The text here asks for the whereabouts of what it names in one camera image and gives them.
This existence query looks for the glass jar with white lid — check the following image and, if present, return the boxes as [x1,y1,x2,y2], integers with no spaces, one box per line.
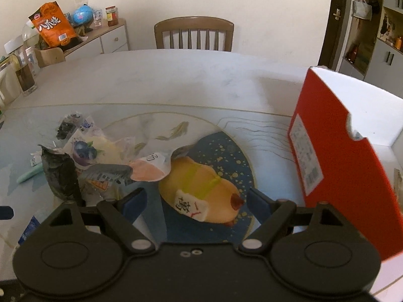
[4,36,37,97]

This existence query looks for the silver packet with orange label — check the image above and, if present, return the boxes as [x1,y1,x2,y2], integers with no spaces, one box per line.
[79,164,133,202]

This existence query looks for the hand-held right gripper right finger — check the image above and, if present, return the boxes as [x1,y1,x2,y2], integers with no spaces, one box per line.
[239,188,344,253]

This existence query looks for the blue globe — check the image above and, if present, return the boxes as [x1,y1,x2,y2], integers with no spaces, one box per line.
[73,5,94,26]

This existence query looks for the clear plastic bottle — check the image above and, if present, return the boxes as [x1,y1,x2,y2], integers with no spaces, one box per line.
[21,22,42,70]

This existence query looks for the white blue-print packet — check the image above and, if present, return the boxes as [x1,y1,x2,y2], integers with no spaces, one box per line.
[77,116,97,136]

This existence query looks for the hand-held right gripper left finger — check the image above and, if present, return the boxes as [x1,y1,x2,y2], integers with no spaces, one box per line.
[47,188,157,254]

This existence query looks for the wooden slat-back chair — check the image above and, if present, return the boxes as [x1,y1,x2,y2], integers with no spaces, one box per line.
[154,16,235,53]

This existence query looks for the orange snack bag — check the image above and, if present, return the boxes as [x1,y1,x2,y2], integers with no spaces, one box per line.
[28,2,78,50]

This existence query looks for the teal plastic stick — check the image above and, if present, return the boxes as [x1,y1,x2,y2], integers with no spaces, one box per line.
[16,164,43,184]

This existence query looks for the red-lid sauce jar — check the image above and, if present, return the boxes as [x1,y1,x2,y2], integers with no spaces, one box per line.
[105,6,119,27]

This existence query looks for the black snack packet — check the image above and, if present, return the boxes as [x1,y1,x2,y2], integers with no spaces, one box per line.
[38,145,84,202]

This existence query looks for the clear packet of dark contents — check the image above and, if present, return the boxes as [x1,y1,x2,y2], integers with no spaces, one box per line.
[56,111,84,141]

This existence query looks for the red cardboard box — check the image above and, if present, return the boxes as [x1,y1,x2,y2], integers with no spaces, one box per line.
[288,66,403,263]

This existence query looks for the grey wooden shelf cabinet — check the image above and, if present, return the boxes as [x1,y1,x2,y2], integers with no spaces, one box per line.
[338,0,403,102]

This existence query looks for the low wooden chair back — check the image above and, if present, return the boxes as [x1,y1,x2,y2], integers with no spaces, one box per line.
[35,47,65,68]

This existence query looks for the printed fish table mat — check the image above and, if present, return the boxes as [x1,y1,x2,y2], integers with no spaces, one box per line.
[0,102,304,250]

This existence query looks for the dark wooden door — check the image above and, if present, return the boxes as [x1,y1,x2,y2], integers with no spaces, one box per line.
[318,0,357,70]

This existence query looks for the white wooden sideboard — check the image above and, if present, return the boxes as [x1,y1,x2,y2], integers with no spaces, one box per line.
[35,18,130,67]

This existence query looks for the grey hanging bag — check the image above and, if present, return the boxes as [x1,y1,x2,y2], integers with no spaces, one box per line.
[352,0,373,20]

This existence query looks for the blue small packet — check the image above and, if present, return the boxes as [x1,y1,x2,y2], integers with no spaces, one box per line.
[18,215,42,246]

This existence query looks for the yellow plush toy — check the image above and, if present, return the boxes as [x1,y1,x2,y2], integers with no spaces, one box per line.
[158,156,245,227]

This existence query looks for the white desktop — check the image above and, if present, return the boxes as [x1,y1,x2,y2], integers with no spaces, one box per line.
[0,49,403,294]

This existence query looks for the pink white snack packet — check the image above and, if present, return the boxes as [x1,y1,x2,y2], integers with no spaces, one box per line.
[127,153,172,183]

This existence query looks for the blueberry print snack packet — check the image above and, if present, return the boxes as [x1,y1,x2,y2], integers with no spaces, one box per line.
[64,132,126,168]

